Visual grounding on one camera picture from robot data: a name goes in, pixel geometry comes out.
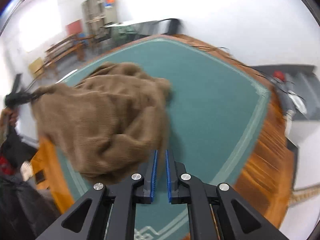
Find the brown fleece garment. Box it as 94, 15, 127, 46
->
31, 62, 170, 184

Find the person's left hand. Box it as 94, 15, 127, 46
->
0, 108, 18, 128

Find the green table mat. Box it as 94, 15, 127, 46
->
56, 36, 272, 240

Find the wooden bench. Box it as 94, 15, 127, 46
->
44, 34, 85, 67

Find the red chair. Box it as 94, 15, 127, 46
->
66, 20, 83, 36

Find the beige shelf cabinet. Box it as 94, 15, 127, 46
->
81, 0, 118, 35

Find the glass top side table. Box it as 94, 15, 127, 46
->
103, 20, 159, 47

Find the red ball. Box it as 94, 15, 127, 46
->
273, 70, 286, 82

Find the white object on stairs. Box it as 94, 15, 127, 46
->
288, 90, 308, 115

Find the black metal chair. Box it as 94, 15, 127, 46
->
161, 18, 182, 36

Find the wooden stick by wall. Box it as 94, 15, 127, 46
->
288, 184, 320, 206

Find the black cable on table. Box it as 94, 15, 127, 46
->
192, 44, 306, 100

